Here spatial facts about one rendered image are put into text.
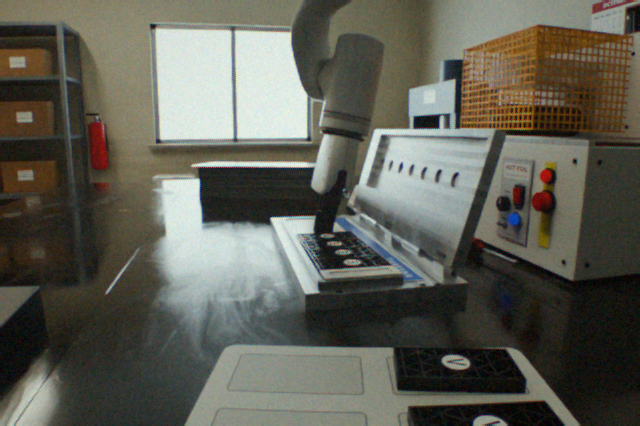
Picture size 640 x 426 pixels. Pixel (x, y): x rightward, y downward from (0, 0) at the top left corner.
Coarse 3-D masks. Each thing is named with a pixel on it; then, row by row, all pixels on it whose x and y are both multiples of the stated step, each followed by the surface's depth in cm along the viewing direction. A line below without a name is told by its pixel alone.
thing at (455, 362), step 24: (408, 360) 34; (432, 360) 34; (456, 360) 34; (480, 360) 34; (504, 360) 34; (408, 384) 32; (432, 384) 31; (456, 384) 31; (480, 384) 31; (504, 384) 31
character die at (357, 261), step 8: (352, 256) 59; (360, 256) 59; (368, 256) 59; (376, 256) 59; (312, 264) 58; (320, 264) 56; (328, 264) 56; (336, 264) 56; (344, 264) 56; (352, 264) 55; (360, 264) 55; (368, 264) 56; (376, 264) 56; (384, 264) 56
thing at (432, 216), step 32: (384, 160) 85; (416, 160) 70; (448, 160) 60; (480, 160) 52; (384, 192) 80; (416, 192) 67; (448, 192) 58; (480, 192) 50; (384, 224) 74; (416, 224) 63; (448, 224) 54; (448, 256) 52
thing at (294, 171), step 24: (216, 168) 132; (240, 168) 131; (264, 168) 130; (288, 168) 129; (312, 168) 128; (216, 192) 133; (240, 192) 132; (264, 192) 131; (288, 192) 130; (312, 192) 129
